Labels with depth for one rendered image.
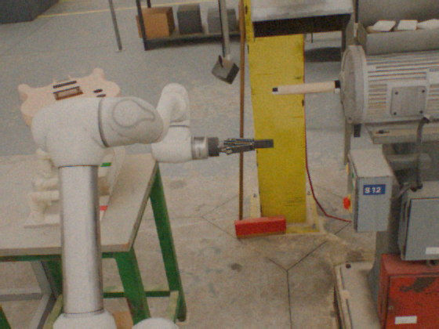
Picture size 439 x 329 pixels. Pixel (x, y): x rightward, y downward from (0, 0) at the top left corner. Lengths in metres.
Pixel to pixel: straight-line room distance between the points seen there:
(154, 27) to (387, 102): 5.29
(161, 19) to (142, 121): 5.41
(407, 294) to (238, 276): 1.09
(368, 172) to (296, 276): 1.37
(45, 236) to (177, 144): 0.54
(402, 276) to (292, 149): 1.14
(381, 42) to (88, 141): 0.89
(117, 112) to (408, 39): 0.87
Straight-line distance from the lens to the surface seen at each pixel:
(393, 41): 1.60
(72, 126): 1.29
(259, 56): 2.56
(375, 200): 1.50
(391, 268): 1.91
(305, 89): 1.67
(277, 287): 2.70
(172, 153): 1.81
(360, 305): 2.22
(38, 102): 1.90
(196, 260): 2.90
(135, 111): 1.23
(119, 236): 1.64
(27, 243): 1.74
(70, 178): 1.30
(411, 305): 2.00
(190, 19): 6.57
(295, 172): 2.86
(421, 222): 1.78
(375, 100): 1.60
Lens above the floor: 1.90
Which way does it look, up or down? 30 degrees down
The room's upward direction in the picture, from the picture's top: 7 degrees counter-clockwise
